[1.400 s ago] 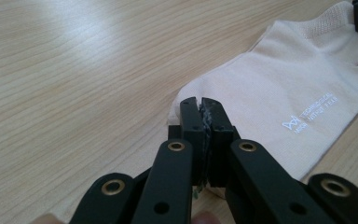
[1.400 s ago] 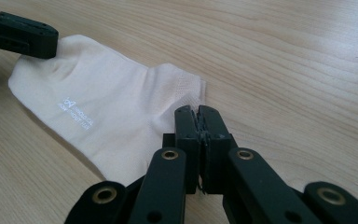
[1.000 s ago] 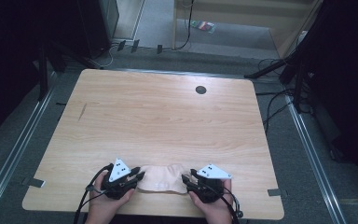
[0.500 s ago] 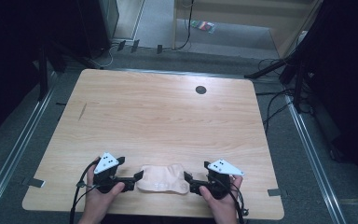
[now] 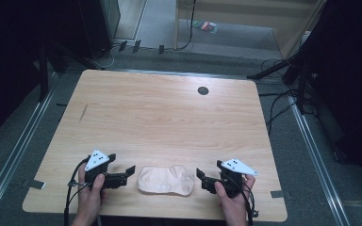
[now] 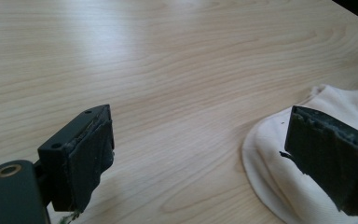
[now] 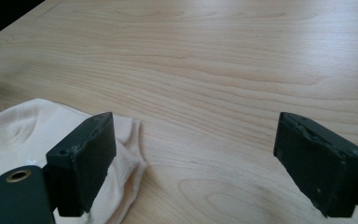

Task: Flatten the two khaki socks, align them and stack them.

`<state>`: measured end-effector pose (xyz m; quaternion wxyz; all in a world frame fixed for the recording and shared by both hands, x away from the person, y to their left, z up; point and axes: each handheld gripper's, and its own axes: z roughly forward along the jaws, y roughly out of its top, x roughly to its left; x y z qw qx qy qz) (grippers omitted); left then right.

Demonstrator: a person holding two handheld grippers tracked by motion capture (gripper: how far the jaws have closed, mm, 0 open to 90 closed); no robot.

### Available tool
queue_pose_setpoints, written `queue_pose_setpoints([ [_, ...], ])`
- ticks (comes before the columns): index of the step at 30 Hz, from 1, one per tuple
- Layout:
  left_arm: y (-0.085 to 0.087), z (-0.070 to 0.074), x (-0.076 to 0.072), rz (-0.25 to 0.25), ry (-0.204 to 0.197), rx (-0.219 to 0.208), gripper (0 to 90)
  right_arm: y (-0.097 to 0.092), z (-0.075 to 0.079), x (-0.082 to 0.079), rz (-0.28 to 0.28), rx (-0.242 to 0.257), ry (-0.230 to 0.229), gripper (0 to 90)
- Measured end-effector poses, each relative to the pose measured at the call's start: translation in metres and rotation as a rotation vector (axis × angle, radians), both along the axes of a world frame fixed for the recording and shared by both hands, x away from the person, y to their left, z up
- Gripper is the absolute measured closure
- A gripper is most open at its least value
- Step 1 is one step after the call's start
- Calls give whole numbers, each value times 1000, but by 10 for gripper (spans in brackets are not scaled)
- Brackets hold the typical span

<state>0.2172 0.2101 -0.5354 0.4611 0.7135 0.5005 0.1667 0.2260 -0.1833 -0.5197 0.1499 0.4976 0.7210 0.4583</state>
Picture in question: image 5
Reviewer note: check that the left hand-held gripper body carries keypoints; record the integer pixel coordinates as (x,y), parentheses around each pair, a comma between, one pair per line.
(96,168)

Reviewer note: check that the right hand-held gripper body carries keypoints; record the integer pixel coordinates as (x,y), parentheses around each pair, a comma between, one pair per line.
(231,179)

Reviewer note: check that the person's right hand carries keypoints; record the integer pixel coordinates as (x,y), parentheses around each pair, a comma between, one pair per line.
(232,205)

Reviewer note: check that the person's left hand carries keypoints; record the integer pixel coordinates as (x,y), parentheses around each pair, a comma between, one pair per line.
(89,197)

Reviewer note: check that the black metal stand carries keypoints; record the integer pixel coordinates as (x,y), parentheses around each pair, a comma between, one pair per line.
(43,75)

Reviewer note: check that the black plug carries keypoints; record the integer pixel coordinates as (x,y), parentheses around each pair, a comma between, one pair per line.
(123,45)
(136,46)
(161,49)

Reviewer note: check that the black tripod stand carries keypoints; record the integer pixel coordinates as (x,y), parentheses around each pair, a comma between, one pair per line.
(295,62)

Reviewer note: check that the dark curtain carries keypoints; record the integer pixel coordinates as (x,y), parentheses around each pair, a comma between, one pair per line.
(352,94)
(6,62)

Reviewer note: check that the black cabinet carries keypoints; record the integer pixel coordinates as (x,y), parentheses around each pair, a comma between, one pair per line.
(99,25)

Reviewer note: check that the colourful packet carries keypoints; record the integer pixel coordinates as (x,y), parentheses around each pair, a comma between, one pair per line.
(205,26)

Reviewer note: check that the beige wooden cabinet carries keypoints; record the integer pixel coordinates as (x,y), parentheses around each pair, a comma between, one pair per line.
(232,12)

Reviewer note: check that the metal floor rail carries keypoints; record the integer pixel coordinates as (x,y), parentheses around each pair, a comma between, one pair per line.
(319,163)
(15,150)

